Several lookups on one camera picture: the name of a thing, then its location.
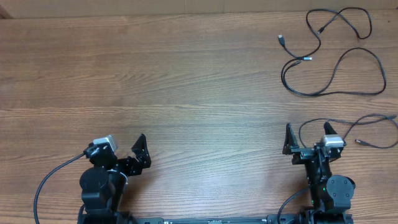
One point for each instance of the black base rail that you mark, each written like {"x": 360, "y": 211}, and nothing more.
{"x": 270, "y": 219}

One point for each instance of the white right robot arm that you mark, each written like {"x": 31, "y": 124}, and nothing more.
{"x": 330, "y": 194}

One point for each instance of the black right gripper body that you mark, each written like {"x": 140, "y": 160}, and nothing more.
{"x": 310, "y": 152}

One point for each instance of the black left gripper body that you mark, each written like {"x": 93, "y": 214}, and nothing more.
{"x": 126, "y": 167}

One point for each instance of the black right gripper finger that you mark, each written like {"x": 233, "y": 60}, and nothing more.
{"x": 291, "y": 145}
{"x": 329, "y": 129}

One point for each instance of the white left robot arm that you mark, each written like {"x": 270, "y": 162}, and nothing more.
{"x": 104, "y": 184}

